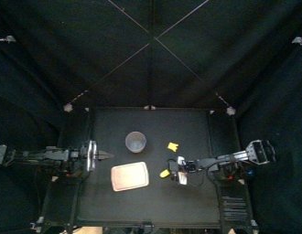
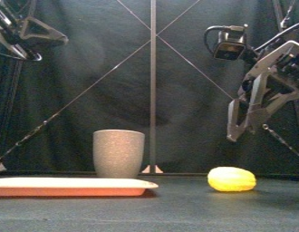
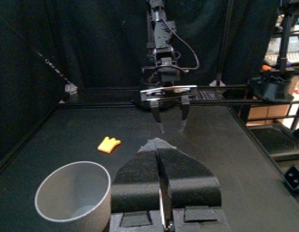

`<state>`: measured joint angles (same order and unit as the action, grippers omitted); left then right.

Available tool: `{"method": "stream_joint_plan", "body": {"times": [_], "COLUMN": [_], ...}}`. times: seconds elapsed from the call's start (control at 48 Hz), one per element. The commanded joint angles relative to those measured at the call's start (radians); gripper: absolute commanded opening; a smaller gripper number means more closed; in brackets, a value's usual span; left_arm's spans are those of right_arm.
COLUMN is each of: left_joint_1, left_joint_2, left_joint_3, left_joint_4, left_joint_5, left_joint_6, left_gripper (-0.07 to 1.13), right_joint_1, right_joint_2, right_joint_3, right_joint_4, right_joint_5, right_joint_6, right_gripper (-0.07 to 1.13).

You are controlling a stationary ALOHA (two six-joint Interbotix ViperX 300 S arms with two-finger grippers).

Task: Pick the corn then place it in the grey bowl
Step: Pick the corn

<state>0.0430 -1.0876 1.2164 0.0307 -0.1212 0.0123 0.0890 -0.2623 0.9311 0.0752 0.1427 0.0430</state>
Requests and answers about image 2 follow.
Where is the yellow toy corn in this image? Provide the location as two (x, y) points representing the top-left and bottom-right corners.
(206, 166), (257, 193)

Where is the black backdrop cloth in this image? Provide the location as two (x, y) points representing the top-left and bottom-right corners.
(0, 0), (299, 178)

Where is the thin diagonal brace rod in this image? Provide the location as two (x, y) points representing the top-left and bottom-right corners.
(0, 0), (201, 163)
(114, 0), (299, 160)

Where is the pink rectangular tray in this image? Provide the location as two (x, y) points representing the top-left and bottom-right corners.
(0, 176), (159, 198)

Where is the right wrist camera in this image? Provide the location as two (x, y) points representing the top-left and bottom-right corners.
(202, 24), (250, 62)

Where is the vertical metal frame post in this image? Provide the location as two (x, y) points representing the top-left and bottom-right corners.
(149, 0), (158, 175)

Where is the centre post foot bracket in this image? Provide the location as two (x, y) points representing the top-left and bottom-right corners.
(139, 164), (163, 175)

